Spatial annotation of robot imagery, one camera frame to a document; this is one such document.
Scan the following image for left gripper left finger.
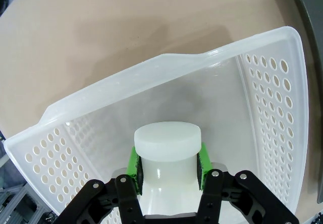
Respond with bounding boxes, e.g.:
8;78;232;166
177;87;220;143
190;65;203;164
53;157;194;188
57;147;144;224

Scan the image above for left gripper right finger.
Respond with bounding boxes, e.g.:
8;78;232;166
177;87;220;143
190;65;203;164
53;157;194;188
195;143;300;224

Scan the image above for white capped Erlenmeyer flask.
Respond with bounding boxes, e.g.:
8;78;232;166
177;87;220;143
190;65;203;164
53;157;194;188
134;121;202;218

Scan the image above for dark brown handled tray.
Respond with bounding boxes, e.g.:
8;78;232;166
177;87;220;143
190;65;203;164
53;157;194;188
290;0;323;88

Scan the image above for large white perforated plastic basket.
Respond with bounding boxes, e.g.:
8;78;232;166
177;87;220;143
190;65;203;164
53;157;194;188
4;26;310;224

